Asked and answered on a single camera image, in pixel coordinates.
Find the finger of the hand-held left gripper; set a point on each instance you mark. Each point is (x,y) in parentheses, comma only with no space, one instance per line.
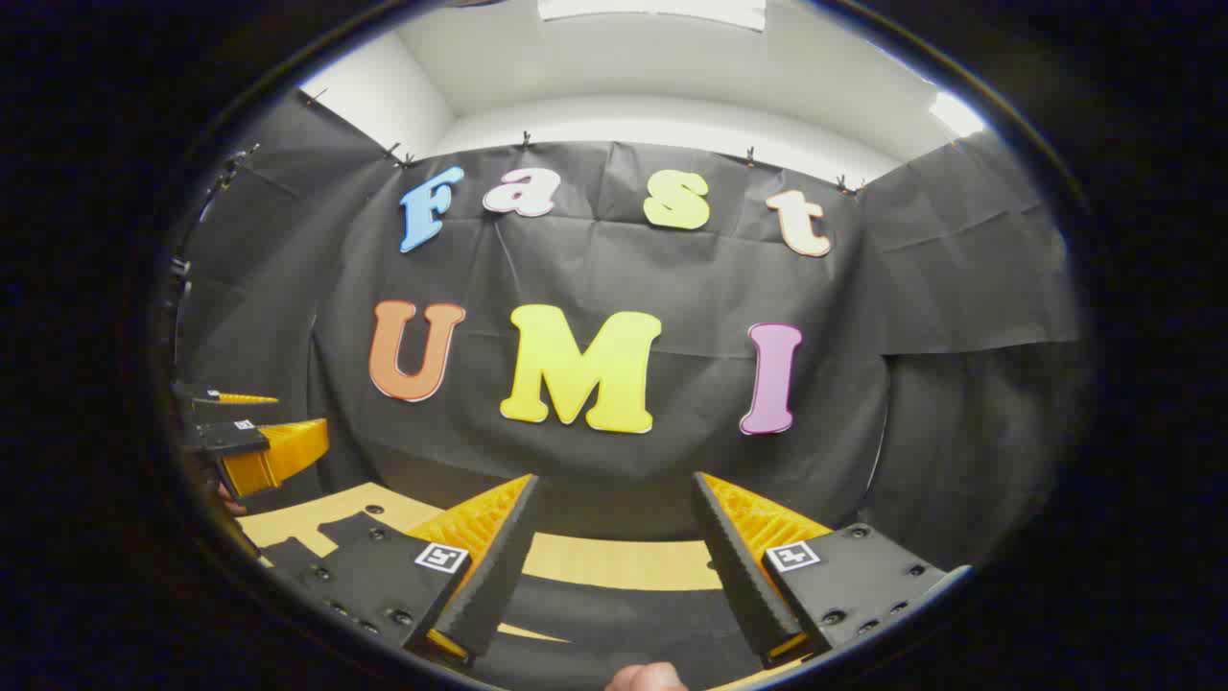
(225,437)
(197,393)

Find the black backdrop cloth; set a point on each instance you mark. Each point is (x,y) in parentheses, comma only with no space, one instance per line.
(691,278)

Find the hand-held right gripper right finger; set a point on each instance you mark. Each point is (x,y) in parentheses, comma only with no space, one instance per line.
(739,585)

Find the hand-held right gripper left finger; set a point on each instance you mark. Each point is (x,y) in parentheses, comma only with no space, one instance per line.
(499,576)

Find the ceiling light panel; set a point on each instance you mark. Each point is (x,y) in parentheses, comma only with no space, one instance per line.
(956,113)

